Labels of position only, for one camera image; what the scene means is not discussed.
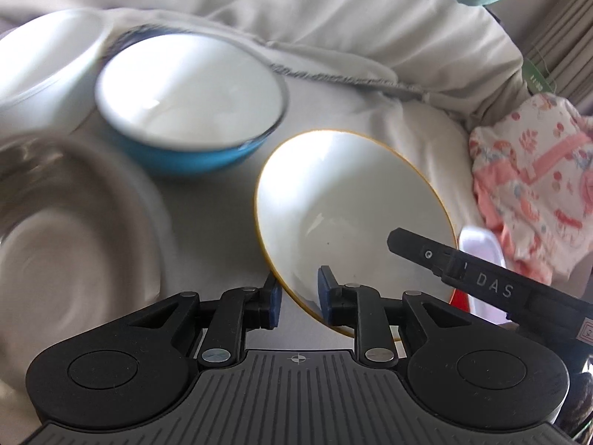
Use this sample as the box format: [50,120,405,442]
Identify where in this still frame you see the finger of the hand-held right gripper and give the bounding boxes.
[387,228,457,283]

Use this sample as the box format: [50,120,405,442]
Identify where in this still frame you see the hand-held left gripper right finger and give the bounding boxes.
[317,265,468,370]

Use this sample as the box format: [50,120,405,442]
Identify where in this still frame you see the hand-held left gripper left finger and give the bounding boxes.
[125,273,283,372]

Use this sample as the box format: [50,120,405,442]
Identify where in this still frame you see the white rectangular tray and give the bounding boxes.
[448,225,515,327]

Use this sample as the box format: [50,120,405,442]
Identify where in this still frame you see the white bowl with orange rim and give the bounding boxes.
[253,130,459,341]

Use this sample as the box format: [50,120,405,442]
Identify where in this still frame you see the stainless steel bowl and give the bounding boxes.
[0,135,174,399]

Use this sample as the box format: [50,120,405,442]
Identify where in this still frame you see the blue bowl with white inside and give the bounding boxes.
[95,32,290,178]

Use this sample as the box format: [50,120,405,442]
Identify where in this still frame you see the white paper bowl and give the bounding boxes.
[0,8,114,137]

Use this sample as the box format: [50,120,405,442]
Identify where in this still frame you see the grey fringed blanket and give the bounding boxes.
[0,9,492,427]

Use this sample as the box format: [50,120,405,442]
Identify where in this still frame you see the pink printed cloth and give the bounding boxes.
[468,93,593,286]

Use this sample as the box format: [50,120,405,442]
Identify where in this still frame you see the green tag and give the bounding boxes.
[526,53,554,96]

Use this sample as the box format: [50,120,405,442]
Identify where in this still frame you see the light grey sofa cover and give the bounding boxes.
[0,0,529,126]

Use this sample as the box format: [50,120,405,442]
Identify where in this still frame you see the grey pleated curtain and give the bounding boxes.
[486,0,593,116]

